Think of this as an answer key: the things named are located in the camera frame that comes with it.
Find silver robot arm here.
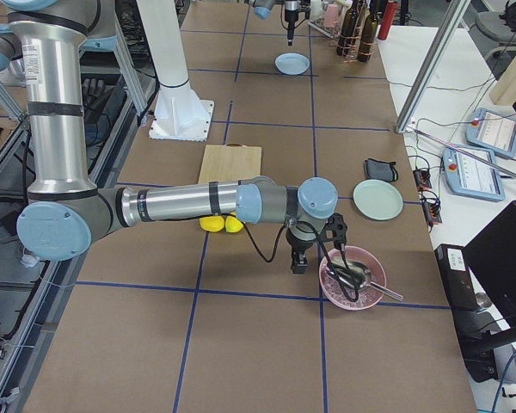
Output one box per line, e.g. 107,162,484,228
0,1,338,274
247,0,301,46

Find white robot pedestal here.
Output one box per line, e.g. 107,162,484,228
137,0,214,142

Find black computer box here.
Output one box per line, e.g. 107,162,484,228
434,243,485,313

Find light blue plate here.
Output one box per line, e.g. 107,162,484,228
274,52,310,76

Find copper wire bottle rack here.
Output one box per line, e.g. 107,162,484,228
336,4,378,63

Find yellow lemon far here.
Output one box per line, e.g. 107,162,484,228
224,214,244,233

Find aluminium frame post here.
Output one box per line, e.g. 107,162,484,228
395,0,471,133

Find teach pendant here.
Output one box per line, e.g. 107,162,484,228
443,145,506,201
465,108,516,158

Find wooden cutting board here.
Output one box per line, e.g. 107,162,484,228
198,145,262,183

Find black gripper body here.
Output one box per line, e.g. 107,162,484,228
286,222,317,262
283,9,299,30

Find pink bowl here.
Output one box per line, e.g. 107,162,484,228
319,245,386,311

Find dark wine bottle front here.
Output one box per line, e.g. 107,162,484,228
357,0,379,63

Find dark wine bottle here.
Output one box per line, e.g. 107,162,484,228
336,0,365,56
357,0,379,63

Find teach pendant near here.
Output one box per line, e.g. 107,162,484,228
443,145,506,201

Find yellow lemon near board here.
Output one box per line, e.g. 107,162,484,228
199,215,225,232

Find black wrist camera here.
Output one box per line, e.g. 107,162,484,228
299,0,311,20
324,213,347,250

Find clear ice cubes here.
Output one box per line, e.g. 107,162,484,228
326,260,372,303

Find green plate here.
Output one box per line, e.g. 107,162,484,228
353,179,403,220

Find teach pendant far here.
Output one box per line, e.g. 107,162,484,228
465,108,516,158

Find red cylinder bottle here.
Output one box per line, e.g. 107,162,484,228
378,1,399,40

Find pink cup top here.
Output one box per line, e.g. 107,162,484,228
322,3,339,28

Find grey folded cloth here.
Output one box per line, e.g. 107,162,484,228
364,158,399,182

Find dark wine bottle middle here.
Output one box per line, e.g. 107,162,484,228
336,0,365,56

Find black monitor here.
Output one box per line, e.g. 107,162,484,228
464,200,516,326

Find metal ice scoop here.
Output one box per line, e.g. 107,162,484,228
327,259,403,302

